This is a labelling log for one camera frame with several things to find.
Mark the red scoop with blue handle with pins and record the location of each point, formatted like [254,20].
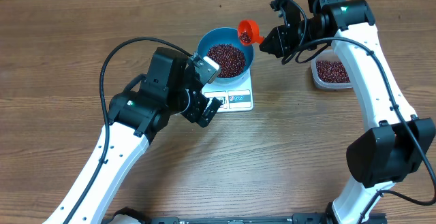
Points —
[249,33]

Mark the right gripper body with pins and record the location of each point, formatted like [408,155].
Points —
[282,41]

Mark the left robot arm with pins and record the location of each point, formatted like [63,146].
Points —
[171,86]

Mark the red beans in bowl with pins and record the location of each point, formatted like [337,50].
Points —
[231,60]

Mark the blue metal bowl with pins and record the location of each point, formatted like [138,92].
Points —
[225,35]

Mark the red adzuki beans in container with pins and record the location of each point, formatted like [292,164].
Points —
[332,72]

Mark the clear plastic container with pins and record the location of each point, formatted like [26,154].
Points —
[327,55]

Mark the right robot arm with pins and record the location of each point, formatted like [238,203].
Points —
[395,140]

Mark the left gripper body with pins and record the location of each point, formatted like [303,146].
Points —
[196,107]

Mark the white digital kitchen scale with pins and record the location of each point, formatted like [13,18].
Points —
[235,94]

